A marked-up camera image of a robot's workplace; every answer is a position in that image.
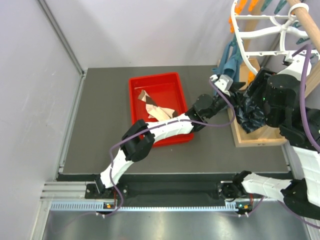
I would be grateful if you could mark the teal clothes peg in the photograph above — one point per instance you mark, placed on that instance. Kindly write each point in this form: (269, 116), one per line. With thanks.
(278, 8)

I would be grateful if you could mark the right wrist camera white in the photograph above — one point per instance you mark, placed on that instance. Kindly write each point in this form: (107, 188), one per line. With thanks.
(295, 65)

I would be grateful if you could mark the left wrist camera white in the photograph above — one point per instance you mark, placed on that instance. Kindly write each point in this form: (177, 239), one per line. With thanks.
(222, 82)

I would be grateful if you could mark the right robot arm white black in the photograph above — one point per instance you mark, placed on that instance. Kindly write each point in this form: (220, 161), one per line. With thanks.
(278, 96)

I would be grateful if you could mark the red plastic tray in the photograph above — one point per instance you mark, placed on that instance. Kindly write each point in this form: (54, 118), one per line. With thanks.
(165, 89)

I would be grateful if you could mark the dark patterned sock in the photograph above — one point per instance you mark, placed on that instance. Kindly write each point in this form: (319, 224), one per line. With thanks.
(248, 114)

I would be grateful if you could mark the aluminium rail front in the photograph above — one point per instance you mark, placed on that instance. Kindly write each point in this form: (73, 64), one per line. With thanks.
(70, 196)

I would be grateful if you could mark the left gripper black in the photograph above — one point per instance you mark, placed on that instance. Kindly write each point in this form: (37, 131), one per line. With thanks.
(234, 90)

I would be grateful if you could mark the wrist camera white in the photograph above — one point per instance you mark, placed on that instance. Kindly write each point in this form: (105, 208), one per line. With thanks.
(295, 65)
(222, 82)

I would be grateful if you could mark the blue sock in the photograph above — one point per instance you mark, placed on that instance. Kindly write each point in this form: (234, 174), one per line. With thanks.
(230, 61)

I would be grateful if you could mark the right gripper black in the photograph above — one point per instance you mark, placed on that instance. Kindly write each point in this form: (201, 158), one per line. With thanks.
(260, 80)

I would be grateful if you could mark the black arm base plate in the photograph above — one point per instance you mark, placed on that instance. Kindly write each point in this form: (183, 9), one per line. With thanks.
(130, 189)

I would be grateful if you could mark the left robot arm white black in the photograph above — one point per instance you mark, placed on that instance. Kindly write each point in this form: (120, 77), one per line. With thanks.
(137, 142)

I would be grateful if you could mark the wooden rack stand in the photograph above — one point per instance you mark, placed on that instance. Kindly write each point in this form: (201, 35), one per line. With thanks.
(264, 136)

